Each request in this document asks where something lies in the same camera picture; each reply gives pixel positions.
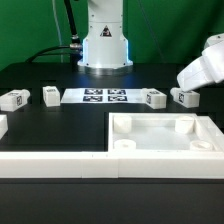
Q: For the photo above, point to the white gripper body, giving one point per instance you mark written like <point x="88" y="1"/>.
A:
<point x="207" y="69"/>

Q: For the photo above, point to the white square table top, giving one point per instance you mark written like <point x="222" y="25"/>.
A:
<point x="157" y="132"/>

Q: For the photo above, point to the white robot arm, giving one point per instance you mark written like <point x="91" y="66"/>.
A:
<point x="122" y="32"/>

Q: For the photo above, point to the white marker sheet with tags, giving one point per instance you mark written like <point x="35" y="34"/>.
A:
<point x="102" y="95"/>

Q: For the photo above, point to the white fence obstacle frame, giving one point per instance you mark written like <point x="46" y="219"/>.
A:
<point x="209" y="165"/>

